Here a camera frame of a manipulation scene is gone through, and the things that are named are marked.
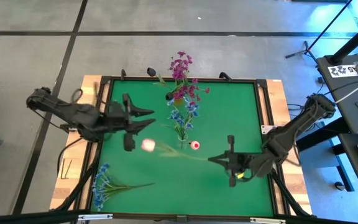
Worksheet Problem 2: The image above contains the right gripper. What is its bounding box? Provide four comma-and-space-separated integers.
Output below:
208, 134, 260, 188

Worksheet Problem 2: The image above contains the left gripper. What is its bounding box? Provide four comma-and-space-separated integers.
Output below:
103, 92, 157, 152

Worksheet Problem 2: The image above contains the black artificial tulip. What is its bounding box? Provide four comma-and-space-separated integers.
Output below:
146, 67, 175, 94
165, 91, 180, 102

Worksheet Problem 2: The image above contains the purple artificial flower spray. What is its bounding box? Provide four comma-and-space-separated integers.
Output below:
168, 50, 195, 81
174, 77, 211, 103

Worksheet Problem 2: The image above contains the clear glass vase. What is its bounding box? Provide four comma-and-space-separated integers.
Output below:
176, 132, 190, 149

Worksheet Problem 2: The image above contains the green table mat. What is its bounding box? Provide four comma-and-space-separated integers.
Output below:
90, 79, 275, 218

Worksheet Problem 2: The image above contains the grey desk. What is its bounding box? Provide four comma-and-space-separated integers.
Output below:
337, 132, 358, 211
316, 54, 358, 135

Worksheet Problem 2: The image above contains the white printed label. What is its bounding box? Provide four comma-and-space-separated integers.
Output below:
327, 63, 358, 78

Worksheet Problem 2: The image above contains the silver metal bracket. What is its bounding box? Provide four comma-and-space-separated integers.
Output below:
249, 217, 287, 224
78, 213, 114, 222

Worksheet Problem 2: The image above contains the tall black post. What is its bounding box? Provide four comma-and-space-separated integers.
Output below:
326, 14, 358, 66

